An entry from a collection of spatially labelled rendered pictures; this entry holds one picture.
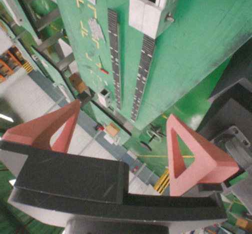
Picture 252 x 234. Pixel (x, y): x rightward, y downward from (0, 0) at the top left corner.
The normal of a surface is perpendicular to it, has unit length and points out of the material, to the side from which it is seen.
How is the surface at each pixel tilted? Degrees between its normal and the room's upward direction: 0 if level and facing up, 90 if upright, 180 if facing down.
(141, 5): 0
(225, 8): 0
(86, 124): 90
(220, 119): 45
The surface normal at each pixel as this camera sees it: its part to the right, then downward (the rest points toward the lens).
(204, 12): -0.64, 0.70
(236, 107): -0.42, 0.24
